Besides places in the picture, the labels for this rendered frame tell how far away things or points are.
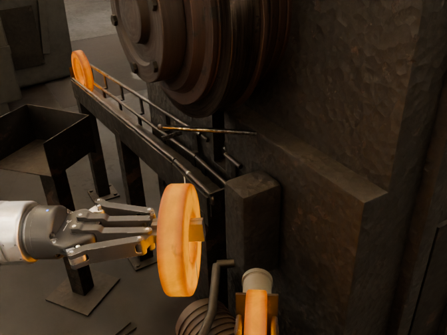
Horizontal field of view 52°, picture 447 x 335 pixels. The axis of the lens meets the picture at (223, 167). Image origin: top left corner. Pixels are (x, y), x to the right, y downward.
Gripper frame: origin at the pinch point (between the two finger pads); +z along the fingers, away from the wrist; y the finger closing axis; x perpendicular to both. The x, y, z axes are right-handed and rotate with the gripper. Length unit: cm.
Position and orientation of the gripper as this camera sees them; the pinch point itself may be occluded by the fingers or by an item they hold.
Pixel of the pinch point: (178, 229)
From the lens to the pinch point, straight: 63.3
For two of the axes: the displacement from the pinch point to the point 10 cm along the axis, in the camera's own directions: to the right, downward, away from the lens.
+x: -0.8, -8.5, -5.1
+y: -0.7, 5.2, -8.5
